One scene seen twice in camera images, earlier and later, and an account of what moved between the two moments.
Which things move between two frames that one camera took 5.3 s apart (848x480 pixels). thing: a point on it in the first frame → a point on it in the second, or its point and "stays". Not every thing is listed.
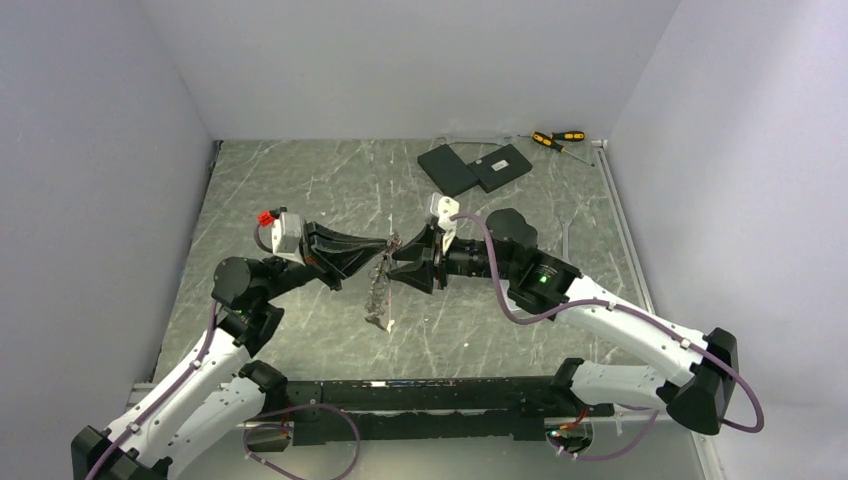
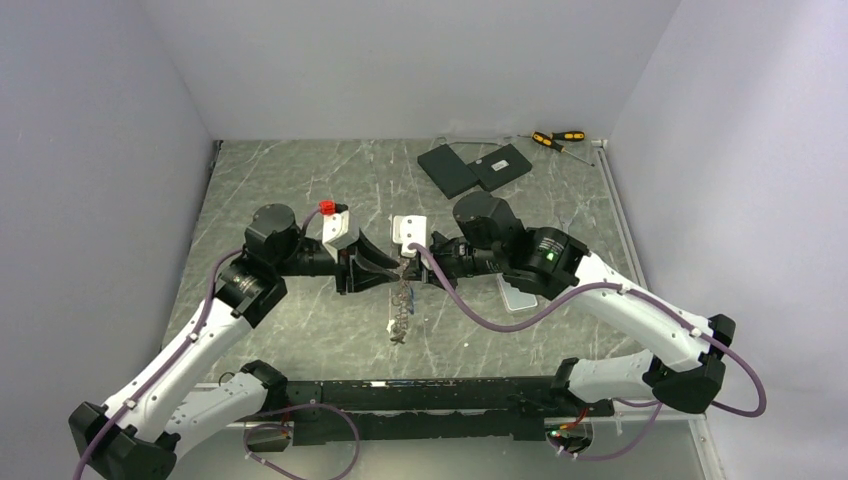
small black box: x=499 y=167 stays
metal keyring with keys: x=377 y=301 → x=403 y=305
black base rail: x=500 y=408 stays
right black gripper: x=421 y=247 stays
